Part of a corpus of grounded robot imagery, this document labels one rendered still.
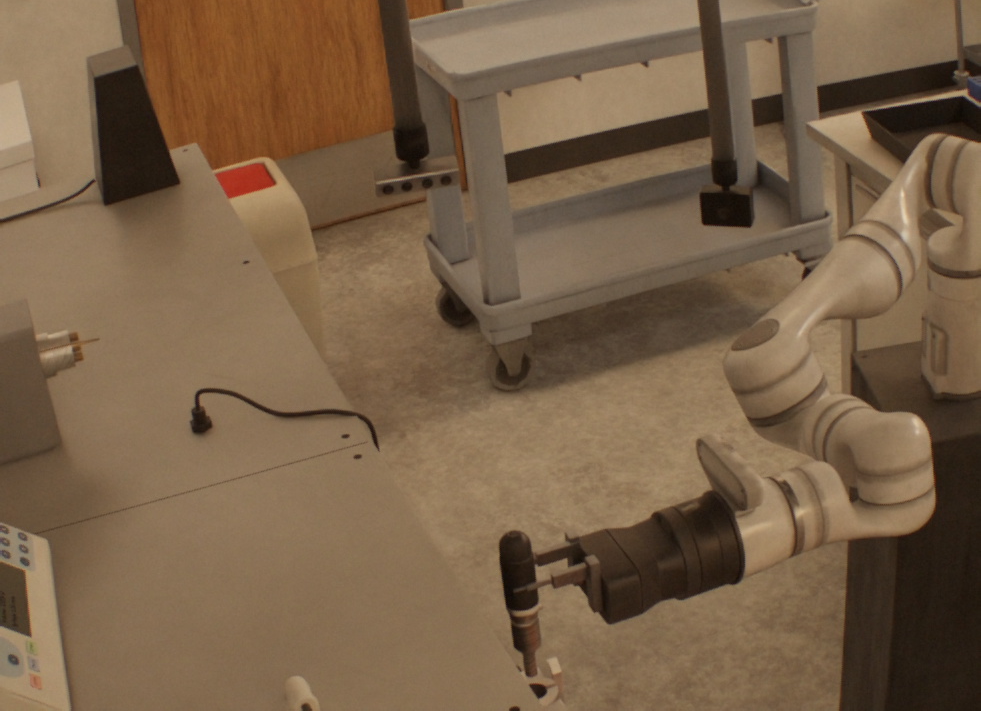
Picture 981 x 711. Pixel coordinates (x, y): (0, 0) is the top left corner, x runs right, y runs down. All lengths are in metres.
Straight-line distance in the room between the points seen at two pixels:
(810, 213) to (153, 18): 2.00
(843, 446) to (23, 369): 0.71
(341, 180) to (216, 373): 3.76
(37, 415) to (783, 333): 0.72
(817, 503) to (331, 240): 4.02
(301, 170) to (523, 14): 1.10
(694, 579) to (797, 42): 3.09
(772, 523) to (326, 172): 4.06
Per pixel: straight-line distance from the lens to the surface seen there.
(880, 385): 2.11
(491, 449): 4.11
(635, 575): 1.29
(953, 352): 2.04
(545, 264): 4.50
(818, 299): 1.72
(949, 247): 1.99
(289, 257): 3.94
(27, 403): 1.49
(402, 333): 4.67
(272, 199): 3.91
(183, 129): 5.14
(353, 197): 5.35
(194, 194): 1.98
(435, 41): 4.40
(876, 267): 1.78
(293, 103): 5.19
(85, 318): 1.75
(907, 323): 3.36
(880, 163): 3.24
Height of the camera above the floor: 2.18
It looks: 29 degrees down
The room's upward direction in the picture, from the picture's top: 7 degrees counter-clockwise
